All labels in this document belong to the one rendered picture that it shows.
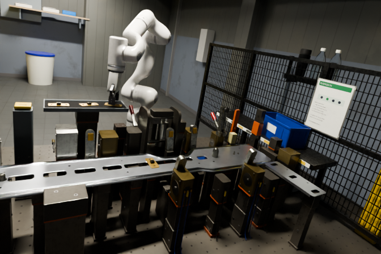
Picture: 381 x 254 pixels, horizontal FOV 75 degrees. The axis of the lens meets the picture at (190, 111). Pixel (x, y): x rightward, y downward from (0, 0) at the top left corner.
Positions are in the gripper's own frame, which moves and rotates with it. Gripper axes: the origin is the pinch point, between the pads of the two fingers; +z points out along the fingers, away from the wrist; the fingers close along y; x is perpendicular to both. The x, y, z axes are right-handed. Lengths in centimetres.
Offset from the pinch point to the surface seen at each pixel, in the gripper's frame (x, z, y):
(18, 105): -35.0, 2.4, 19.0
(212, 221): 55, 41, 33
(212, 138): 57, 17, -7
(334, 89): 120, -23, -6
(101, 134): -0.3, 10.4, 20.0
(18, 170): -22, 18, 43
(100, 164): 3.2, 18.4, 32.5
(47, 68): -243, 79, -465
